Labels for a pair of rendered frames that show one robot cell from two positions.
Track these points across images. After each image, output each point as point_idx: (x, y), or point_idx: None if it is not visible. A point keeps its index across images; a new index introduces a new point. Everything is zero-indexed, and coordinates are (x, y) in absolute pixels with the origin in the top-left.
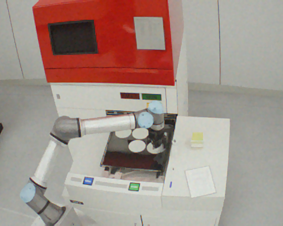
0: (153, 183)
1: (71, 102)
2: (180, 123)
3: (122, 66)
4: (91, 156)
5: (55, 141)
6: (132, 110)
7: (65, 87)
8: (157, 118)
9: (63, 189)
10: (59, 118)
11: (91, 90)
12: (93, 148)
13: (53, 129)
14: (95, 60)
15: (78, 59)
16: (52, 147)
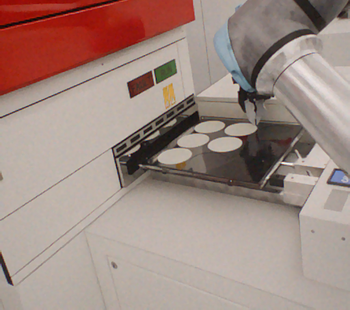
0: None
1: (39, 173)
2: (214, 94)
3: None
4: (193, 228)
5: (316, 48)
6: (148, 121)
7: (11, 124)
8: None
9: (317, 308)
10: None
11: (79, 104)
12: (169, 222)
13: (277, 24)
14: None
15: None
16: (331, 66)
